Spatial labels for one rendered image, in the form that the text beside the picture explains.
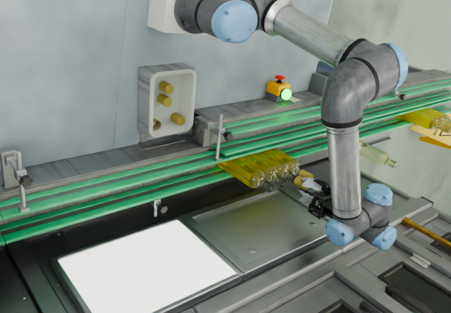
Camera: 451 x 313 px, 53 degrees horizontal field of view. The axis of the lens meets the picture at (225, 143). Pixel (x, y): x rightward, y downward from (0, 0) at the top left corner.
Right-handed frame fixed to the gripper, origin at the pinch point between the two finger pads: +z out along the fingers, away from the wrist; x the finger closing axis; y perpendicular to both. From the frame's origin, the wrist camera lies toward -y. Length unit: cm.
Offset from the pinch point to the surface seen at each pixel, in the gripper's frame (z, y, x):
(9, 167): 32, 85, -13
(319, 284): -25.2, 16.7, 16.7
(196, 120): 34.9, 22.0, -14.7
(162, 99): 38, 34, -23
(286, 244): -9.6, 16.1, 12.5
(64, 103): 44, 66, -25
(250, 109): 34.4, -2.9, -15.4
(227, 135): 17.9, 21.9, -15.8
